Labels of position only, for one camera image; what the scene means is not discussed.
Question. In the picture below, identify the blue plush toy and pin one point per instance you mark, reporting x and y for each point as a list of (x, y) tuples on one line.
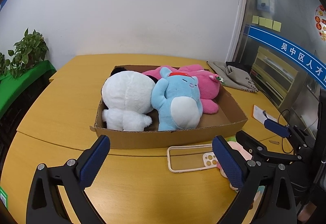
[(176, 97)]

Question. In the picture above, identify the clear white phone case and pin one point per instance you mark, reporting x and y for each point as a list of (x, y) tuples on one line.
[(192, 158)]

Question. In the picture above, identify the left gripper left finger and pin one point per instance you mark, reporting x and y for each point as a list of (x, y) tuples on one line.
[(45, 204)]

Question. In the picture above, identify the pink and teal plush toy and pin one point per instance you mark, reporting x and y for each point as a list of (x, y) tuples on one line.
[(235, 162)]

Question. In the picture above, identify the pink bear plush toy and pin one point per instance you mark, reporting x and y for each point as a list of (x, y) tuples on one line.
[(208, 84)]

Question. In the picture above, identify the white paper packet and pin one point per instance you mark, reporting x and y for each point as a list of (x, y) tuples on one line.
[(261, 115)]

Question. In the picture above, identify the white plush toy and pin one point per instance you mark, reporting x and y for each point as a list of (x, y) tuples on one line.
[(127, 96)]

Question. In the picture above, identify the red window decoration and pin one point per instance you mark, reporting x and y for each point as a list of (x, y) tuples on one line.
[(320, 21)]

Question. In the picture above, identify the green potted plant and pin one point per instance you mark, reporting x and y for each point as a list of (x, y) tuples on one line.
[(27, 52)]

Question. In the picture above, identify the yellow sticky notes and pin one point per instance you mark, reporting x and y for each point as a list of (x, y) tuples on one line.
[(267, 23)]

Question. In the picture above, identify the grey cloth bag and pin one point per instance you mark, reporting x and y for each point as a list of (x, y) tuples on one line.
[(233, 77)]

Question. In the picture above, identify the brown cardboard box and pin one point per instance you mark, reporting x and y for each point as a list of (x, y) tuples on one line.
[(229, 119)]

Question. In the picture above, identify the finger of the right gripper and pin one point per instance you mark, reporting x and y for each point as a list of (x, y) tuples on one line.
[(260, 152), (277, 128)]

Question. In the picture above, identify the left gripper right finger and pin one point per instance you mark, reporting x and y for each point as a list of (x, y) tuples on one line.
[(270, 212)]

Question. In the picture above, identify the green covered side table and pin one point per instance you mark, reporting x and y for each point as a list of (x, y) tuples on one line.
[(11, 88)]

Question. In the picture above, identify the yellow metal rack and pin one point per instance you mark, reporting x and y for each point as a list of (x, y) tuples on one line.
[(280, 81)]

